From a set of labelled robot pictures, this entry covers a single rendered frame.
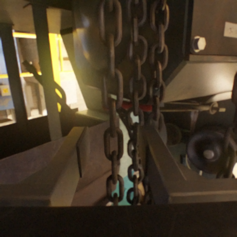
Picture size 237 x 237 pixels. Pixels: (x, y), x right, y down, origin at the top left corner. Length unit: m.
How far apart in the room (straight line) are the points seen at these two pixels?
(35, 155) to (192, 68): 0.55
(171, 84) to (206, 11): 0.09
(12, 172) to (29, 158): 0.06
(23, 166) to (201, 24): 0.60
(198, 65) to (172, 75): 0.03
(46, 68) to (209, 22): 0.49
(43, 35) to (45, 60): 0.08
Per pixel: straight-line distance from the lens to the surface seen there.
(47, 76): 0.62
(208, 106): 0.50
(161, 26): 0.18
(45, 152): 0.66
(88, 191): 0.90
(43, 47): 0.62
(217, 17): 0.26
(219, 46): 0.27
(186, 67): 0.23
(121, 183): 0.17
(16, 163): 0.63
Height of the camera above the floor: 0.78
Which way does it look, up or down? 18 degrees up
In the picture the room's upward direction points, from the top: 179 degrees clockwise
